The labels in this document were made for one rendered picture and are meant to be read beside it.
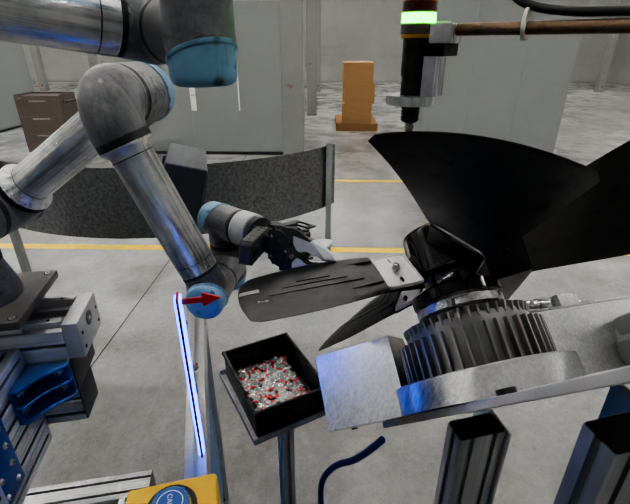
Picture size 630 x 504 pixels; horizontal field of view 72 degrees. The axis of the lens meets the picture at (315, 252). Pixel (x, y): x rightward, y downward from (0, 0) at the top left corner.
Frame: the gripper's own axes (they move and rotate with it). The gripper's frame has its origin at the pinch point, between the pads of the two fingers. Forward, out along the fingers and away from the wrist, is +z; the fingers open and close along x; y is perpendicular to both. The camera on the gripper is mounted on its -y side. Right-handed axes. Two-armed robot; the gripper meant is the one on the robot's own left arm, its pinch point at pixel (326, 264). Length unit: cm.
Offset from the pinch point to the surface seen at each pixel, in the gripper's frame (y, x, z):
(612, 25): -1.5, -36.7, 33.1
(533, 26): -1.2, -36.7, 25.7
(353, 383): -3.1, 18.1, 10.1
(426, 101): -0.8, -28.1, 14.3
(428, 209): -0.9, -14.1, 17.2
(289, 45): 301, -65, -286
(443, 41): -1.6, -35.2, 15.7
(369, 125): 687, 35, -420
